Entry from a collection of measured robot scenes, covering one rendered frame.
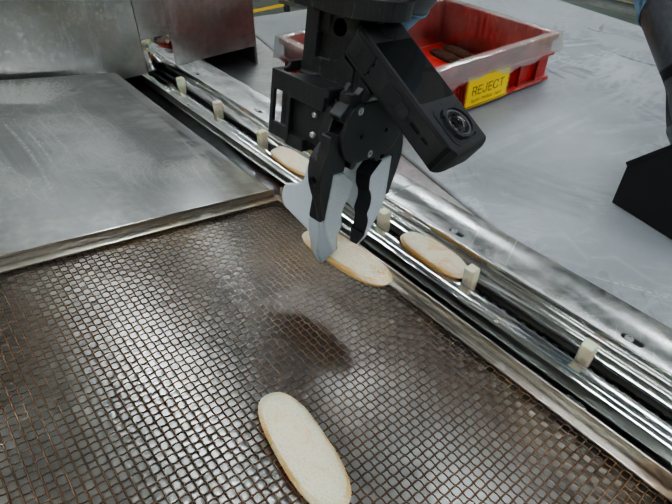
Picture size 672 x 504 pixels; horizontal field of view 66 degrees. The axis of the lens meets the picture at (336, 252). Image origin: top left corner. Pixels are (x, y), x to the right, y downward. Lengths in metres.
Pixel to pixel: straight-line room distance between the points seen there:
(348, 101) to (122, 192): 0.36
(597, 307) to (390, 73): 0.35
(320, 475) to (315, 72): 0.29
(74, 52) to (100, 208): 0.50
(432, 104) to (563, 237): 0.43
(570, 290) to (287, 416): 0.35
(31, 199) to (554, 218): 0.66
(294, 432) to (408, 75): 0.25
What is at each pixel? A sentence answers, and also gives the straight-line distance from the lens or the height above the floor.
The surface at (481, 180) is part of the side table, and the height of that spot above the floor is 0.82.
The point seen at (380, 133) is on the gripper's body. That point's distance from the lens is 0.41.
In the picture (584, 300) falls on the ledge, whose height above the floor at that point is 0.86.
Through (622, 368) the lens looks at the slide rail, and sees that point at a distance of 0.57.
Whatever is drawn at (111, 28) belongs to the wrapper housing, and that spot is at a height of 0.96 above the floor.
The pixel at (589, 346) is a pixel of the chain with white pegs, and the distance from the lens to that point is 0.55.
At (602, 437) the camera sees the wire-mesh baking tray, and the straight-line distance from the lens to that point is 0.46.
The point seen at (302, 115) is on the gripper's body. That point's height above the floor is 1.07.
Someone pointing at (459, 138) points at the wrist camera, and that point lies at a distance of 0.36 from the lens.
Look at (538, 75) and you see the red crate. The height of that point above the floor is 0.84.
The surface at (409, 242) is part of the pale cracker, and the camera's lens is 0.63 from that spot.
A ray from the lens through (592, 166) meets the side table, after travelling 0.93.
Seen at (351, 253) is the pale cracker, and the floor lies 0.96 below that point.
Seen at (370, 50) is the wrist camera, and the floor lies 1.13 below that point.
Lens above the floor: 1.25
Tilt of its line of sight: 40 degrees down
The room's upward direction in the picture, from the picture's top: straight up
